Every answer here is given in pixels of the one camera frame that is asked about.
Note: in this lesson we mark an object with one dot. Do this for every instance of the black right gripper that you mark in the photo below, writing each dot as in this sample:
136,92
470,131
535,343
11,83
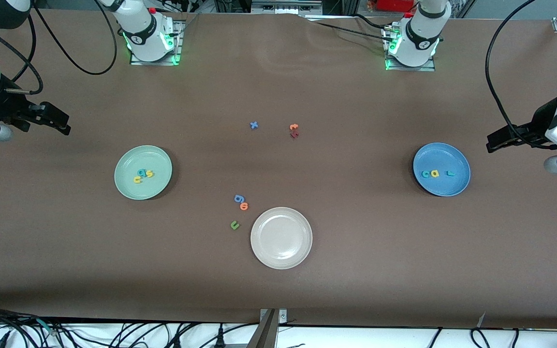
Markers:
4,107

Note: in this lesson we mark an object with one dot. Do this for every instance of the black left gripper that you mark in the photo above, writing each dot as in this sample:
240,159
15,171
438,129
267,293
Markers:
537,124

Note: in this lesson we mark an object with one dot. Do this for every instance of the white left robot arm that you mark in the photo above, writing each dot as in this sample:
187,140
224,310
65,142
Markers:
418,36

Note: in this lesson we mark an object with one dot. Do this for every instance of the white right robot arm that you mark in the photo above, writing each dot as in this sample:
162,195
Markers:
143,34

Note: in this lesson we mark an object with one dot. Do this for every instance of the blue plate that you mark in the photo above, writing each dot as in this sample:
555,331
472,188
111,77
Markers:
441,157

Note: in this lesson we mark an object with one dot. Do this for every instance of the green plate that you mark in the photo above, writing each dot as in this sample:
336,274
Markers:
155,159

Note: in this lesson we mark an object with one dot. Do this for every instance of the red box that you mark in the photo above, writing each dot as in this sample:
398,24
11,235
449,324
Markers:
394,5

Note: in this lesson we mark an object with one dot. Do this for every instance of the white paper tag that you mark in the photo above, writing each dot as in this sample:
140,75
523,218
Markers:
481,320

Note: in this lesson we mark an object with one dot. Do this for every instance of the blue foam letter g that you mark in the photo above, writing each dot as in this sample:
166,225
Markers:
238,197

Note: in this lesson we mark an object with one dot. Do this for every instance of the brown table cover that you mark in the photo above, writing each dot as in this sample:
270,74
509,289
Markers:
356,280

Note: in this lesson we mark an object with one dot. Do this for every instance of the green foam letter u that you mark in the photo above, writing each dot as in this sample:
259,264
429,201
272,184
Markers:
234,226

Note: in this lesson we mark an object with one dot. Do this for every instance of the beige plate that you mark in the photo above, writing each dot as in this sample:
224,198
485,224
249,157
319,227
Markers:
281,238

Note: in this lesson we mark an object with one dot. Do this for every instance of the grey metal device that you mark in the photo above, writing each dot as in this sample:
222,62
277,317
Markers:
283,7

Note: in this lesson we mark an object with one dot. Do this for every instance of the black power plug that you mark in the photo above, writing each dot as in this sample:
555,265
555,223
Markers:
220,338

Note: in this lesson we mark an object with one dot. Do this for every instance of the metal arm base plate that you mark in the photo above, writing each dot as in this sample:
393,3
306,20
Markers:
178,54
428,68

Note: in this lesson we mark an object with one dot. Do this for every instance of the grey metal table bracket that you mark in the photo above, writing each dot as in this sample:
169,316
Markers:
269,333

